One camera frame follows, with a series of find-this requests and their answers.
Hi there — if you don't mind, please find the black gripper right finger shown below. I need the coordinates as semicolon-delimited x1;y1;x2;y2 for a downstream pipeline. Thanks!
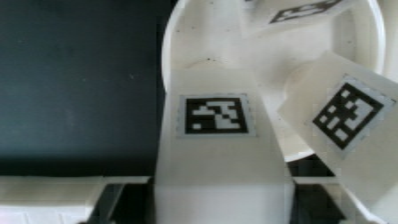
290;184;345;224

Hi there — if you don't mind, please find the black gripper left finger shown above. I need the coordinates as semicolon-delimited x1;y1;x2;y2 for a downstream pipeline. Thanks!
78;183;157;224

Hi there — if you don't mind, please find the white stool leg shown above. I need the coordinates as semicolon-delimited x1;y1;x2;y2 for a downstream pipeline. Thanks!
236;0;357;34
279;52;398;224
155;69;295;224

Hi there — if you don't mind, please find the white U-shaped fence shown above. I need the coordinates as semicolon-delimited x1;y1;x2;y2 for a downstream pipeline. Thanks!
0;175;345;224

